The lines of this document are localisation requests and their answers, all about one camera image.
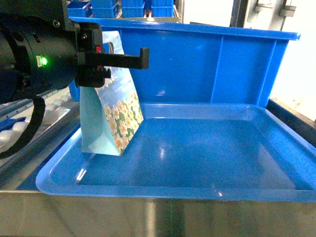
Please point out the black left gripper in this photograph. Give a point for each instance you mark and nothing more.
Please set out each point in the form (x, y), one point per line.
(92, 59)

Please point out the flower gift bag with figures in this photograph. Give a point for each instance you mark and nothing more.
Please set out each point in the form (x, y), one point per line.
(110, 115)

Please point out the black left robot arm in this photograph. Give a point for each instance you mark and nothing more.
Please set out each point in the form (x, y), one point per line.
(42, 49)

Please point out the large blue bin right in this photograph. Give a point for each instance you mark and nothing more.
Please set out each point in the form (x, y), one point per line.
(192, 63)

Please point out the steel roller rack frame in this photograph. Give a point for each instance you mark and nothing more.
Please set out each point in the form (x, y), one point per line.
(34, 213)

